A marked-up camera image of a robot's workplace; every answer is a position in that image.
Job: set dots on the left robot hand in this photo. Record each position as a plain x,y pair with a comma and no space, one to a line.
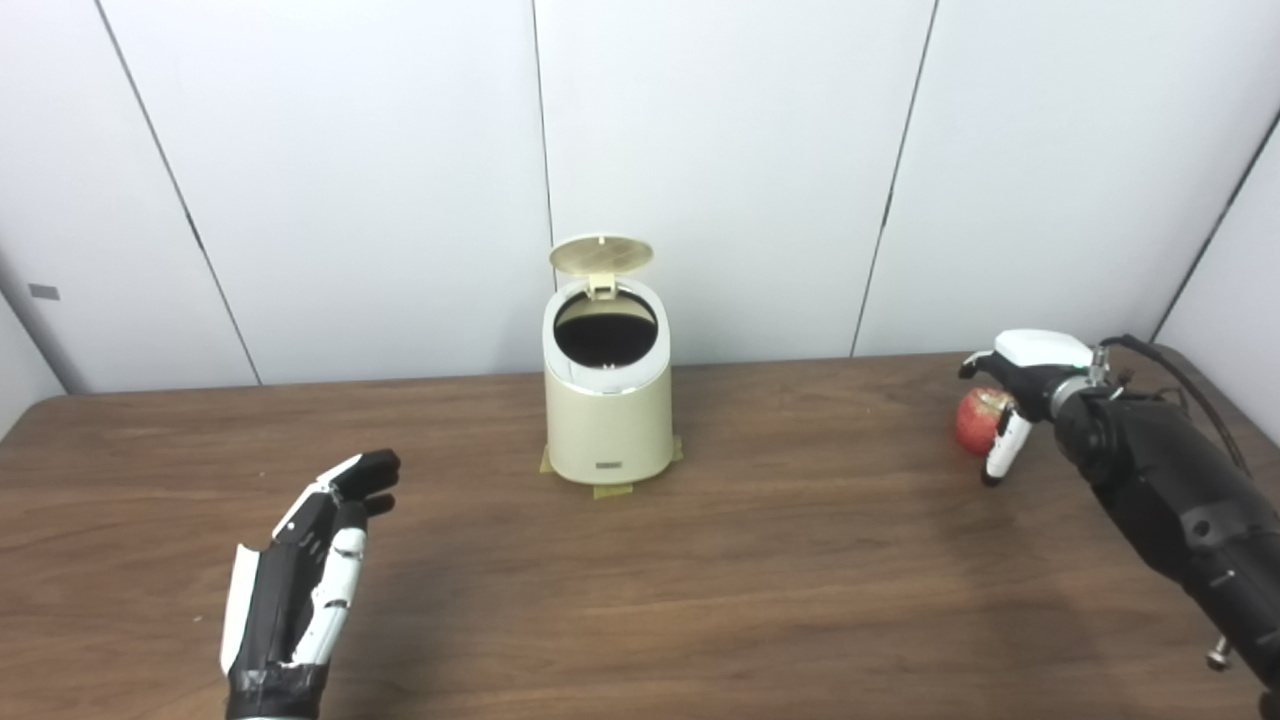
285,600

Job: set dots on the cream-colored bin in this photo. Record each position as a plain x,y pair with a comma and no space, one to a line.
608,430

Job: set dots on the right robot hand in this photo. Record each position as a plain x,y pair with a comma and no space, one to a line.
1040,355

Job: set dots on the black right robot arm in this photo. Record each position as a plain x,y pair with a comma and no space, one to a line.
1170,490

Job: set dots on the red apple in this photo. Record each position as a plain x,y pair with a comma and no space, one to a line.
975,425

